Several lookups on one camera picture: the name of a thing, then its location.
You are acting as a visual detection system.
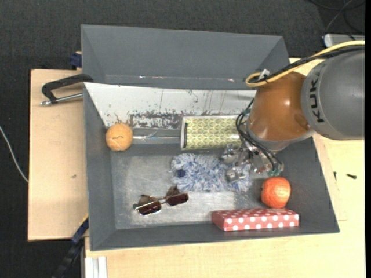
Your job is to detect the orange fruit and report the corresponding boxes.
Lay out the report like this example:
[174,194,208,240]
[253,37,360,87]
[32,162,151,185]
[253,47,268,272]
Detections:
[260,176,292,209]

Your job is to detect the red white-dotted box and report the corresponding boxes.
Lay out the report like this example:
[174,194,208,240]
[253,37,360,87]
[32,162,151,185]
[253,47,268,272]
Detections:
[211,207,300,232]

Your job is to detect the grey metal bin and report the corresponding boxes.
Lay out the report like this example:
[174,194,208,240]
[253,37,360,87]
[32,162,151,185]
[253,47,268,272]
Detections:
[80,24,340,251]

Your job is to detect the dark sunglasses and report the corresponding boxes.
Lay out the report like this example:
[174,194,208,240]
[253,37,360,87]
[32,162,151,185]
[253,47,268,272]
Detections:
[132,185,190,217]

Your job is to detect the pale wood flat board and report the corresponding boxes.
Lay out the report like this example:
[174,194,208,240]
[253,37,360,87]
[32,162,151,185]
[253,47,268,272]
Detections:
[27,68,89,242]

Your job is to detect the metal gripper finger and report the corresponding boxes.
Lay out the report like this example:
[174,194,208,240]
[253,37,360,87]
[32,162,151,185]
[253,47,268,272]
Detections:
[220,147,243,166]
[225,166,248,184]

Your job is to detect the blue and white fluffy cloth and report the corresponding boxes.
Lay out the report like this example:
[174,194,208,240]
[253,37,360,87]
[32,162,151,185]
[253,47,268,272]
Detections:
[169,152,253,193]

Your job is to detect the green patterned cylinder box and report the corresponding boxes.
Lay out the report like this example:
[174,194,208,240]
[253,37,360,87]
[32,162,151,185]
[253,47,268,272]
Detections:
[180,115,243,151]

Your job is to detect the pale orange ball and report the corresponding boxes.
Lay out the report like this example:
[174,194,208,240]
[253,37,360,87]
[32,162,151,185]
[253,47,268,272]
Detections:
[104,122,134,152]

